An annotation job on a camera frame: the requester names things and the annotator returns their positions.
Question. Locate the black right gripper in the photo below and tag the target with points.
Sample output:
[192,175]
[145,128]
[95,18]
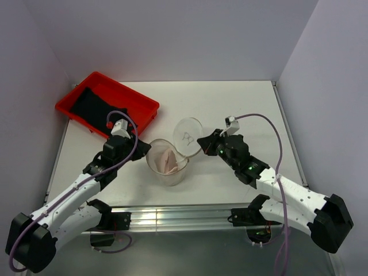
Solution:
[208,143]

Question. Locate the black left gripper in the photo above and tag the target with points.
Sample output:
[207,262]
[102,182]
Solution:
[141,149]

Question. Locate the beige bra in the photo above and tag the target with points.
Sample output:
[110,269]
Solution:
[166,162]

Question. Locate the white mesh laundry bag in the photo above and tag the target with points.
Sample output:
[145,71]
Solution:
[185,146]

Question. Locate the black garment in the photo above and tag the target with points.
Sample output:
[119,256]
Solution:
[94,110]

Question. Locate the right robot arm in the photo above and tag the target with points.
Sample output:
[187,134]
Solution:
[325,219]

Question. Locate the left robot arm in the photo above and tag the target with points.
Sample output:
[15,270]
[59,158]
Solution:
[34,239]

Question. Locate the red plastic tray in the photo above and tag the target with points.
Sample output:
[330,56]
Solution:
[142,109]

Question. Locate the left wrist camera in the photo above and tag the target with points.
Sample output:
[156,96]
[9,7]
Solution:
[120,128]

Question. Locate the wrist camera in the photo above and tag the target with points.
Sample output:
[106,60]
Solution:
[120,128]
[232,125]

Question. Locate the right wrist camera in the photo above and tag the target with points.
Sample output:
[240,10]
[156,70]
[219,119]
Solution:
[232,125]

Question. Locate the aluminium mounting rail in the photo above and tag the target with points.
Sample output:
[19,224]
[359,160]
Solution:
[183,218]

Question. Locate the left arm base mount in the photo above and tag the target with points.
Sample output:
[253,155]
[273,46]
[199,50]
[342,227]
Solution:
[109,220]

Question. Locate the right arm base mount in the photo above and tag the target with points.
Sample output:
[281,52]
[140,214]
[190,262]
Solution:
[251,216]

